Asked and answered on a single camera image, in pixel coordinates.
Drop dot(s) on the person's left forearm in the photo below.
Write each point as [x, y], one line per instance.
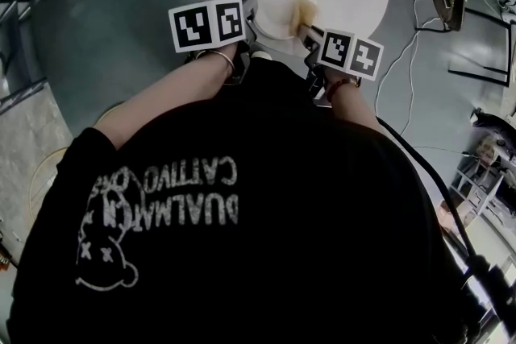
[161, 100]

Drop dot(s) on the white storage rack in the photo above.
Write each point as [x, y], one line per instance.
[479, 189]

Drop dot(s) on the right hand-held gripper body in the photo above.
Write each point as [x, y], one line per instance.
[350, 54]

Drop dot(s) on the yellow sponge cloth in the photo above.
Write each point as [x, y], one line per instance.
[306, 14]

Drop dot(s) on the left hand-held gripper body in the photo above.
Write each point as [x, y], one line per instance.
[209, 24]

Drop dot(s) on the person's right forearm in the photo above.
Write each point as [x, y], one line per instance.
[354, 113]

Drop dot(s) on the person's black printed t-shirt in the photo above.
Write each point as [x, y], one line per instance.
[262, 213]

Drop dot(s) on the person's white clog shoe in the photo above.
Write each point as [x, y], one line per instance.
[262, 54]

